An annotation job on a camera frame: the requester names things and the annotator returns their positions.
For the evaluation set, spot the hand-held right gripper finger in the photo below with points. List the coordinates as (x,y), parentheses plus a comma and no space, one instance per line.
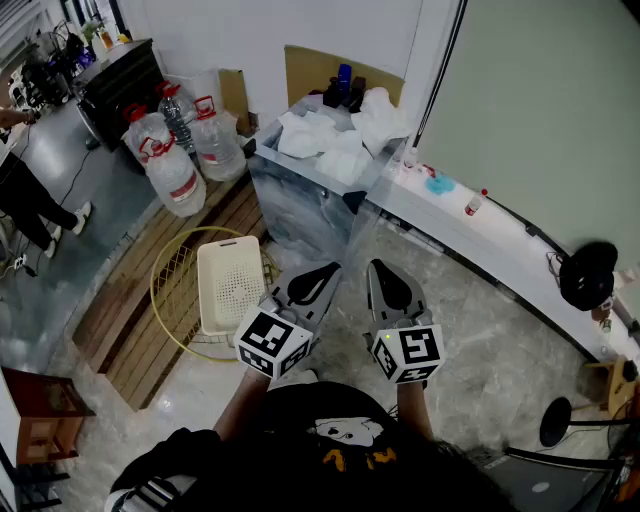
(416,305)
(378,307)

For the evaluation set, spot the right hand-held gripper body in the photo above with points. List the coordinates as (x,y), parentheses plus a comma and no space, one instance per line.
(410,352)

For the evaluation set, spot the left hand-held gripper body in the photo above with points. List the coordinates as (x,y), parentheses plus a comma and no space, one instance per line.
(272,340)

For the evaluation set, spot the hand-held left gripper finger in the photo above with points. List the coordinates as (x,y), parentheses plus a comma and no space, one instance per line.
(325,300)
(290,280)

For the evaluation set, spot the cream plastic basket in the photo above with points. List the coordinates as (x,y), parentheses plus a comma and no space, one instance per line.
(232,285)

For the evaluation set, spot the white cloths pile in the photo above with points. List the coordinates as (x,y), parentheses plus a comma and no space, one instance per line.
(380,120)

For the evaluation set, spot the person's right forearm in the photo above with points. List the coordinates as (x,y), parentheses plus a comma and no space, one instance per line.
(414,410)

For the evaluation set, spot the person's left forearm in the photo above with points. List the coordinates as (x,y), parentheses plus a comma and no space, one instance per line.
(240,405)

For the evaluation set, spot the cardboard box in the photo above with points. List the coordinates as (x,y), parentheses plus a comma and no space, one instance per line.
(310,70)

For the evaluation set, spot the black corner guard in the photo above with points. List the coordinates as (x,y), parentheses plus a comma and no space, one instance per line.
(356,200)

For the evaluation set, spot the white long counter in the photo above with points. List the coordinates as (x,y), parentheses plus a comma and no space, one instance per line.
(500,235)

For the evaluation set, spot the small red-cap bottle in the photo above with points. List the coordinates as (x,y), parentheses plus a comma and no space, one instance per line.
(474,205)

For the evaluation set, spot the blue cloth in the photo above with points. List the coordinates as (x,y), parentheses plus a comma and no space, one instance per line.
(440,184)

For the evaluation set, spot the person's black printed shirt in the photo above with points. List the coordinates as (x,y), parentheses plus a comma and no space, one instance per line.
(310,480)

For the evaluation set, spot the small clear bottle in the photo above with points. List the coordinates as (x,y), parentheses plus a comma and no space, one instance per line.
(410,159)

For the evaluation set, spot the wooden slat platform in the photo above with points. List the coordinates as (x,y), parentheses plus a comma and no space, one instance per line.
(125,325)

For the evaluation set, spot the clear water jug red cap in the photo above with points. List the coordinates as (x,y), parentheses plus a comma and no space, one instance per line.
(147,132)
(175,180)
(217,145)

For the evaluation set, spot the black round disc stand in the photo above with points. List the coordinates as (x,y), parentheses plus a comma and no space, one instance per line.
(555,422)

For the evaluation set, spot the black pump bottle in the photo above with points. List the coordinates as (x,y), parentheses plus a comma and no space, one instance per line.
(332,95)

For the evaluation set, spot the grey laptop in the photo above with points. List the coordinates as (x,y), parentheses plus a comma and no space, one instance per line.
(545,487)

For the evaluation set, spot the small cardboard piece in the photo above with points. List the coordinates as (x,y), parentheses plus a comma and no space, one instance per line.
(232,95)

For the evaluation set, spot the person's striped trouser leg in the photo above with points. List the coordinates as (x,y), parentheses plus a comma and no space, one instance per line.
(150,495)

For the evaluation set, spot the ribbed water bottle red cap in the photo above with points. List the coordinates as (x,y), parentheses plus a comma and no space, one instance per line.
(177,115)

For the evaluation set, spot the blue bottle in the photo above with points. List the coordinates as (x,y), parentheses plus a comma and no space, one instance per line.
(344,77)

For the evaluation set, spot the small wooden stool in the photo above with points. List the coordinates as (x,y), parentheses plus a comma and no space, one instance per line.
(617,390)

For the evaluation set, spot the red-brown wooden side table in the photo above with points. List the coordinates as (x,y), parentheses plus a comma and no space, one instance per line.
(45,400)

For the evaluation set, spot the white power strip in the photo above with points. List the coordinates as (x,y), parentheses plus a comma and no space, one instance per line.
(21,261)

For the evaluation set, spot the black standing fan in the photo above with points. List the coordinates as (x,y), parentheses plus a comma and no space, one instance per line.
(47,75)

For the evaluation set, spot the green potted plant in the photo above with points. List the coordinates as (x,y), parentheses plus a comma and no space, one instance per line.
(92,30)

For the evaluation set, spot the black wall pipe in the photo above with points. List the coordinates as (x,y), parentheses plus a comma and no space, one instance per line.
(439,75)

